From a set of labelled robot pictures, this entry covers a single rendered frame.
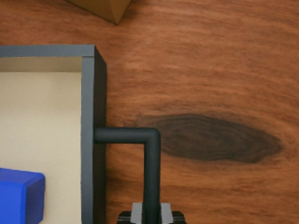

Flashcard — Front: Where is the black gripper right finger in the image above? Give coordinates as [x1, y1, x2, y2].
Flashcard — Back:
[158, 203, 187, 224]

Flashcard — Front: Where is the blue block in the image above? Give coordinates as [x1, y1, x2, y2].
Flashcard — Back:
[0, 168, 45, 224]

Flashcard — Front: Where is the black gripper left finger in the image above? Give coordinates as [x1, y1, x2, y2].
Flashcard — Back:
[117, 203, 145, 224]

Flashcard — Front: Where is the tan cardboard box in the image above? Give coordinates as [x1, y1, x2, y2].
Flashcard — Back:
[65, 0, 132, 26]

